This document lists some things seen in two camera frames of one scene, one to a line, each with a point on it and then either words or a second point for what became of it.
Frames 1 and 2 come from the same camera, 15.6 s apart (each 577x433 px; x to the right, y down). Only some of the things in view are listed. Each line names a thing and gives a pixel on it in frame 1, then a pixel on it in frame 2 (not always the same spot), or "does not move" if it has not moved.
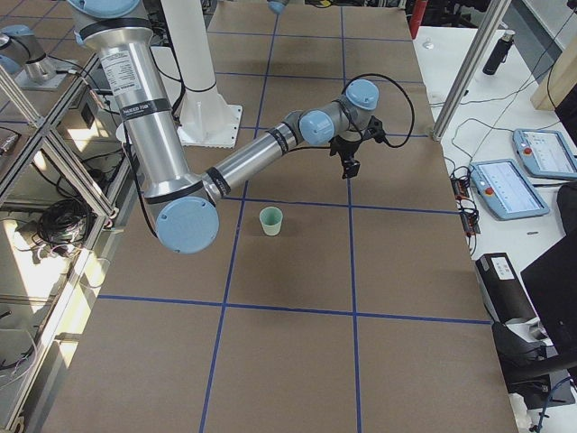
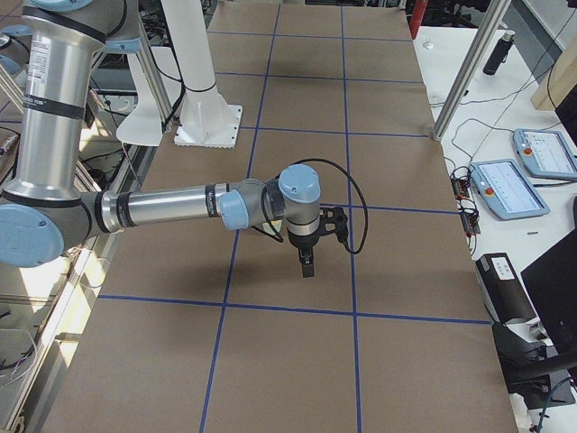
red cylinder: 416,13 does not move
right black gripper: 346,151 to 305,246
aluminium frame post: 496,16 does not move
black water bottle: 498,55 does not move
